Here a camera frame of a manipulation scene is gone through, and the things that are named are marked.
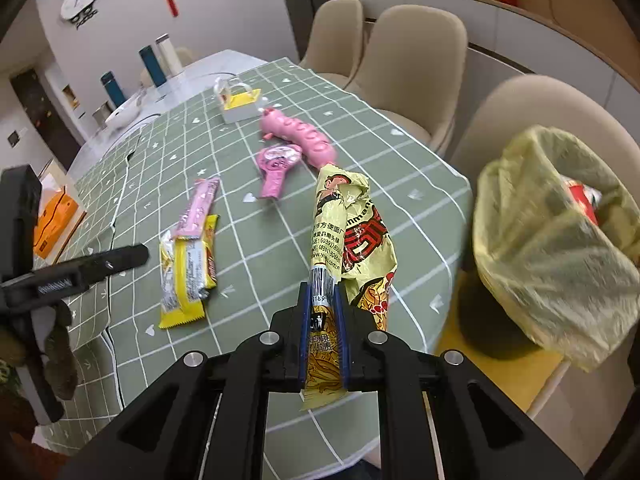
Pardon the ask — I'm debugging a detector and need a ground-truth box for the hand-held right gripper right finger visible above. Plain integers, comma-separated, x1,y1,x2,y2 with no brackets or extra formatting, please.
334,282,585,480

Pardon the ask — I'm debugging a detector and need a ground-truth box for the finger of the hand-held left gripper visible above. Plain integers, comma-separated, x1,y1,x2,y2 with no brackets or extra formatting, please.
75,244,150,288

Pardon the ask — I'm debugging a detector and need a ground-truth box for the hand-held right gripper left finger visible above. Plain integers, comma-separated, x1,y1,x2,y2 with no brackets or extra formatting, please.
56,282,309,480

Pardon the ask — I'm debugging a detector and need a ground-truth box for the yellow noodle snack packet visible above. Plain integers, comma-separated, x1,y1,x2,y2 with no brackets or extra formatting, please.
300,162,398,411

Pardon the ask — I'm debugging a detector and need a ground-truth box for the yellow green garbage bag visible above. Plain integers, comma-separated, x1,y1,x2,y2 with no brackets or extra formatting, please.
472,125,640,373

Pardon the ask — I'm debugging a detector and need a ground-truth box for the person's left hand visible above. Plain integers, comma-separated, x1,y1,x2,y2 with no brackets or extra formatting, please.
42,305,80,401

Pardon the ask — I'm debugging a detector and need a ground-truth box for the orange box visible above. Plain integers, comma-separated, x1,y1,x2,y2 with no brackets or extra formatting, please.
32,190,86,261

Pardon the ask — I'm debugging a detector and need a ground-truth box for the yellow grey snack wrapper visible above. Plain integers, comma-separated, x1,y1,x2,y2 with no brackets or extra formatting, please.
158,232,207,330

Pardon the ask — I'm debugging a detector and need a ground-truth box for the yellow brown snack wrapper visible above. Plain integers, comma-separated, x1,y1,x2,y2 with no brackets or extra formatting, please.
200,214,221,303

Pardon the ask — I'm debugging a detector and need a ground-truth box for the pink snack wrapper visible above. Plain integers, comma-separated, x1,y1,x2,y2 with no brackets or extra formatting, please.
171,177,222,240

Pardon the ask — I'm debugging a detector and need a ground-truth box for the green checked tablecloth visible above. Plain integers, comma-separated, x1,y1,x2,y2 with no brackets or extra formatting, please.
37,56,473,466

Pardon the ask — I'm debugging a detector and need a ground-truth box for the dark door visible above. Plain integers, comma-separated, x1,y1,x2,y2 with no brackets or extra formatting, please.
10,67,61,161

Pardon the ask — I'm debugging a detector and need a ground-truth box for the yellow seat cushion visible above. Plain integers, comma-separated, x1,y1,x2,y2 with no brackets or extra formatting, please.
434,270,566,413

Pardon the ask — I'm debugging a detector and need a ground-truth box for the dark blue thermos bottle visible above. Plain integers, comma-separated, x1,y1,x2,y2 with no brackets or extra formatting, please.
100,71,127,107

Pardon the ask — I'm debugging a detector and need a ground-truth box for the white box with yellow top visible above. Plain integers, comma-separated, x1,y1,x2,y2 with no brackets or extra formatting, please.
220,88,263,124

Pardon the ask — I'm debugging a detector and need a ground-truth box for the teal thermos bottle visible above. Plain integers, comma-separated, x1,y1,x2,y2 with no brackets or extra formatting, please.
138,45,167,87

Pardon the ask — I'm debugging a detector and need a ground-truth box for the clear plastic bag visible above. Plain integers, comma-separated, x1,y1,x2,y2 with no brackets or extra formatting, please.
212,75,251,103

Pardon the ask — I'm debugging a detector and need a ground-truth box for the pink caterpillar toy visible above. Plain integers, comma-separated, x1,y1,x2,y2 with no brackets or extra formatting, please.
259,106,337,167

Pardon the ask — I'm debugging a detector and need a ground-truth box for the white thermos bottle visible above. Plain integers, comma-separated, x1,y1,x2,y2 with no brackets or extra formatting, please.
155,33,183,77

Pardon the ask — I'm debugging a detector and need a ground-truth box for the large red snack packet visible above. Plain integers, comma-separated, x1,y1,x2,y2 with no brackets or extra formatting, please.
565,182,603,226

